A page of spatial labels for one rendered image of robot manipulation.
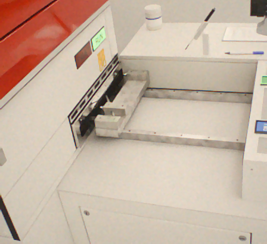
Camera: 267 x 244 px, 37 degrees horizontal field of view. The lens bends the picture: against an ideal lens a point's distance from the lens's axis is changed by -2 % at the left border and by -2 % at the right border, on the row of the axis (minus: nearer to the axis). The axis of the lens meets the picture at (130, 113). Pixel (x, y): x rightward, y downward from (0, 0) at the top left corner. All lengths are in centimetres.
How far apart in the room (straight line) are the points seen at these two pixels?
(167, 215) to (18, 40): 61
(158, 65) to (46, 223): 74
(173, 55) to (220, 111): 28
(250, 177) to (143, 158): 36
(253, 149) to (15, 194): 61
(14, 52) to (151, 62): 76
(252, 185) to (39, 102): 60
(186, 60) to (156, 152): 41
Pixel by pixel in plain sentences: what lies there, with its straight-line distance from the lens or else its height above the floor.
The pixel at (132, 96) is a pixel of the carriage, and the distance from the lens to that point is 148.
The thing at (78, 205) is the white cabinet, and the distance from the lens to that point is 125.
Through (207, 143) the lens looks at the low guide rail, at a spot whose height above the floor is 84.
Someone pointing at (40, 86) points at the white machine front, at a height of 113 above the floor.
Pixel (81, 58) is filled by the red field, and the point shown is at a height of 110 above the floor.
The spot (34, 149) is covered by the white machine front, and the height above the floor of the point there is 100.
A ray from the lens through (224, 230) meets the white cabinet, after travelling 114.
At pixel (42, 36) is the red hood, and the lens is 102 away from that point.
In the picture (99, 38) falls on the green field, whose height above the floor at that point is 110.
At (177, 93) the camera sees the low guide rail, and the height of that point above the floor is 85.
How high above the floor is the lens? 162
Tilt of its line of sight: 33 degrees down
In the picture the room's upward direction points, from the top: 9 degrees counter-clockwise
